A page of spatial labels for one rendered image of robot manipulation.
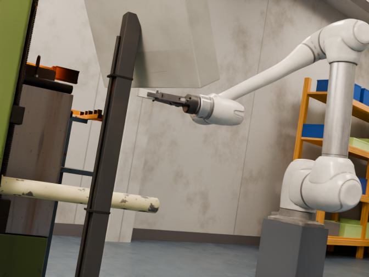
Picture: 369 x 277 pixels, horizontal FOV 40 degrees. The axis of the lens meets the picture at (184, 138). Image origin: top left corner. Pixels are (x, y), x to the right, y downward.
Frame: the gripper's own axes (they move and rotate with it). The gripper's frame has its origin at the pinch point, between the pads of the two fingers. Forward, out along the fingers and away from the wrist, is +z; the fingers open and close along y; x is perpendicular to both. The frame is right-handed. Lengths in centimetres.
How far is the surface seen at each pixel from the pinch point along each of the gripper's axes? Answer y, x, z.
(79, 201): -39, -39, 27
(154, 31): -63, 4, 23
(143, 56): -57, -1, 23
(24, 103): -16.0, -13.7, 43.1
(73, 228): 326, -92, -64
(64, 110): -16.0, -13.4, 31.2
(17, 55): -45, -5, 50
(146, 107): 321, 40, -117
